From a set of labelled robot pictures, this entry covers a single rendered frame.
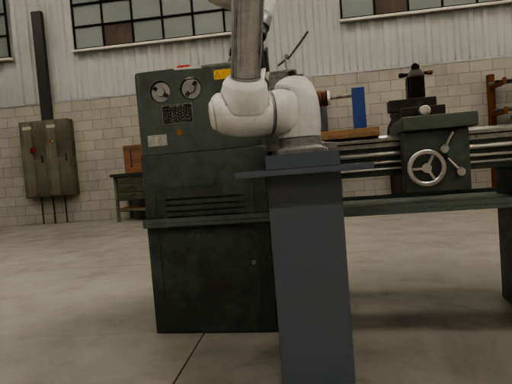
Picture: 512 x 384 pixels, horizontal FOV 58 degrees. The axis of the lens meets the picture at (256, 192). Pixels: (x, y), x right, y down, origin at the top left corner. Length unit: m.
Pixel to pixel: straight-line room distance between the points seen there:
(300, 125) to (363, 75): 7.43
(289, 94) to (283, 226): 0.45
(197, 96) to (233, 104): 0.67
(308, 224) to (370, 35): 7.81
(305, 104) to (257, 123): 0.18
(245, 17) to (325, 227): 0.72
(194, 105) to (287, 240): 0.89
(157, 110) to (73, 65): 7.99
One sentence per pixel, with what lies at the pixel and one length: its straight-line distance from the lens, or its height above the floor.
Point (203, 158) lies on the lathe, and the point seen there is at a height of 0.83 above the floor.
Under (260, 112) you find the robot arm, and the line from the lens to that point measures 1.57.
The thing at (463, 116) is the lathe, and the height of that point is 0.90.
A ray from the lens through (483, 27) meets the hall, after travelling 9.71.
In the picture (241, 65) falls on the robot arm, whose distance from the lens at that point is 1.53.
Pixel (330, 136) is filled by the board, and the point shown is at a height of 0.88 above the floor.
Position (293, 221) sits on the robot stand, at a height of 0.57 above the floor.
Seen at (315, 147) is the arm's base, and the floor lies 0.82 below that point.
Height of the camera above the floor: 0.76
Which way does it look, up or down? 3 degrees down
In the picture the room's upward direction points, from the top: 5 degrees counter-clockwise
